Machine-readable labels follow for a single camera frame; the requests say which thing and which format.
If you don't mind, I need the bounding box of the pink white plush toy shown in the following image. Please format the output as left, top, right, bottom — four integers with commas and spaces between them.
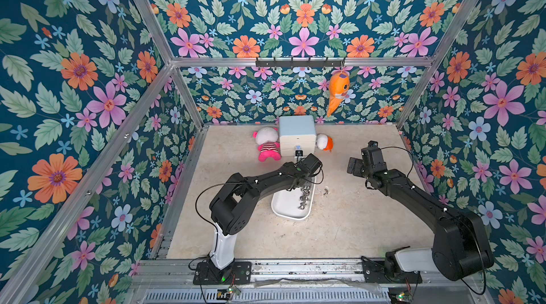
253, 127, 282, 162

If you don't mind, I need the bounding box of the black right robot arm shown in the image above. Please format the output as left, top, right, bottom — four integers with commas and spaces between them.
347, 141, 495, 281

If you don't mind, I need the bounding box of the black hook rail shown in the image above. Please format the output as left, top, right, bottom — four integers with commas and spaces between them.
254, 57, 346, 69

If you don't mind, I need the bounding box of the orange white plush ball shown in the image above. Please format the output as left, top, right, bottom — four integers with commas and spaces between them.
316, 133, 334, 151

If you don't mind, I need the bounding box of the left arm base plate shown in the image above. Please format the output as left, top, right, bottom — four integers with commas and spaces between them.
193, 260, 253, 286

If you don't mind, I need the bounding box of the white storage tray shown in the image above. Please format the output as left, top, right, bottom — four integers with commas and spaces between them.
271, 182, 316, 221

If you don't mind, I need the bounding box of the pile of silver wing nuts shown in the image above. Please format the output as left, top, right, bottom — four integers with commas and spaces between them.
298, 185, 311, 210

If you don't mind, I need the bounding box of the pale blue drawer box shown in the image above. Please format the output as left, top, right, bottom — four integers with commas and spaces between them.
279, 116, 317, 158

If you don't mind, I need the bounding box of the orange hanging fish plush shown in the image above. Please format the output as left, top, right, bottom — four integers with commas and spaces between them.
326, 71, 350, 117

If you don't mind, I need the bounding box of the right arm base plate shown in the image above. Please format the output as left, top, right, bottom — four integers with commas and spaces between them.
361, 257, 422, 284

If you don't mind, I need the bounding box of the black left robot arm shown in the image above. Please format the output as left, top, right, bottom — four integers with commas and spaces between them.
209, 154, 323, 236

